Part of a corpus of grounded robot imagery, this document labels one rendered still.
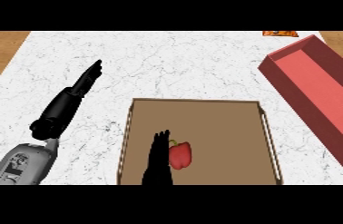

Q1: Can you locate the red open box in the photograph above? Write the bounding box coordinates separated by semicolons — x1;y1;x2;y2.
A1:
257;34;343;167

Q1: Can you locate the orange packet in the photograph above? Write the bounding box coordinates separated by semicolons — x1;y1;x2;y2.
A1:
261;30;300;38

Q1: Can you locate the brown wooden tray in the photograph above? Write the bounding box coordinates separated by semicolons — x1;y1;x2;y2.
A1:
116;97;285;186

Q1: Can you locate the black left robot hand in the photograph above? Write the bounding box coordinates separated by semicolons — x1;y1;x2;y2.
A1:
28;59;103;141

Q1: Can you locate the red bell pepper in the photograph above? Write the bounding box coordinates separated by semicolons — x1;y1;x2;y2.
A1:
167;139;193;170

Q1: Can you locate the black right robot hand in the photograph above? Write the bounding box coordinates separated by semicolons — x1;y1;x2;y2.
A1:
140;129;174;186

